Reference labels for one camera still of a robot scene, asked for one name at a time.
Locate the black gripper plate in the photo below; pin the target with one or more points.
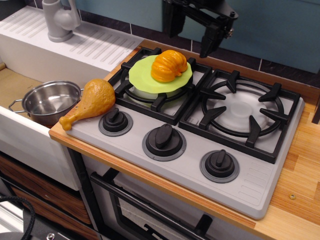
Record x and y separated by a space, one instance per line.
216 15

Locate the orange toy pumpkin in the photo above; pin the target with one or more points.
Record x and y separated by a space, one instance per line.
168 65

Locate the light green plate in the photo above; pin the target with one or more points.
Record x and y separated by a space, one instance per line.
140 77

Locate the small steel pot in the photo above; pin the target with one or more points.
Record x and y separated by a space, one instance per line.
45 104

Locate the white toy sink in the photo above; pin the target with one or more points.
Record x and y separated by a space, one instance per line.
28 58

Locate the black left burner grate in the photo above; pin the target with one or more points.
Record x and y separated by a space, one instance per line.
166 106

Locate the black burner grate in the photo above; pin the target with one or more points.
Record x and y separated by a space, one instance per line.
166 106
246 115

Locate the black right burner grate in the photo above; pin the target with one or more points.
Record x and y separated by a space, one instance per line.
246 115

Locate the grey toy stove top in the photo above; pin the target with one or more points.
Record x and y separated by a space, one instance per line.
250 193

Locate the toy chicken drumstick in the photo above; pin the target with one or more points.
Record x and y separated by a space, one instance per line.
98 97

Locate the black middle stove knob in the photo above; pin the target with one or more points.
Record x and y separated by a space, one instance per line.
164 143

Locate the black stove knob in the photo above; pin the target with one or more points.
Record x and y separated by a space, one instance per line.
115 123
164 143
219 166

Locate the black left stove knob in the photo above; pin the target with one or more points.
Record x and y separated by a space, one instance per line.
115 123

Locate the grey toy faucet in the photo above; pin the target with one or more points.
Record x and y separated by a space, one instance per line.
60 22

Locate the black right stove knob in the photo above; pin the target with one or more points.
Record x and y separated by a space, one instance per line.
219 166

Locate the toy oven door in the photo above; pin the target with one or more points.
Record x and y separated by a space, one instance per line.
150 214

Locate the wooden drawer fronts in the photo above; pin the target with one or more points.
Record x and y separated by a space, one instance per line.
51 200

